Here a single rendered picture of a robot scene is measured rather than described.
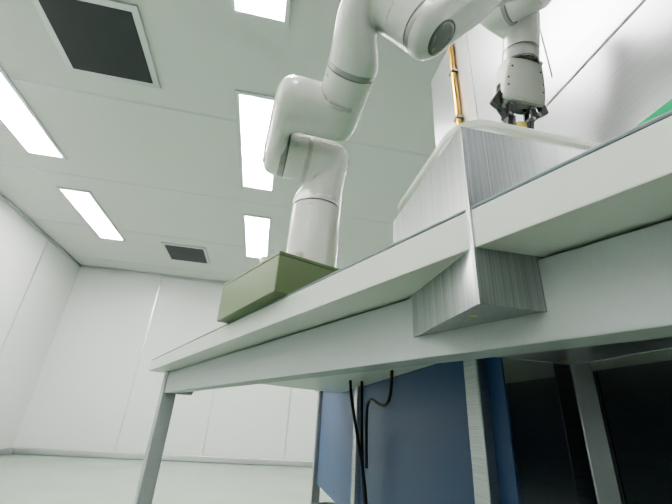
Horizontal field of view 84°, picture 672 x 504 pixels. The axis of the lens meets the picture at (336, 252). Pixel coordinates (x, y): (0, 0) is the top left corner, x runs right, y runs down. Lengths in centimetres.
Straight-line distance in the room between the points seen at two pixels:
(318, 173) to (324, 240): 14
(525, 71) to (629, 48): 17
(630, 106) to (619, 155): 64
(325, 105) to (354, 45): 10
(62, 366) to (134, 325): 107
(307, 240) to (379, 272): 32
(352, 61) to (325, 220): 26
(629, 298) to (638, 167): 8
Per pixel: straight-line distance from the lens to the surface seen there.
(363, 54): 67
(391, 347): 39
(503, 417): 61
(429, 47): 65
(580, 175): 27
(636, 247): 29
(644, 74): 91
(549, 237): 29
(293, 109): 69
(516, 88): 94
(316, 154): 75
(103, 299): 708
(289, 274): 52
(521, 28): 101
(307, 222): 67
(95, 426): 675
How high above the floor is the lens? 59
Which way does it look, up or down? 25 degrees up
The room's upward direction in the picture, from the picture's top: 4 degrees clockwise
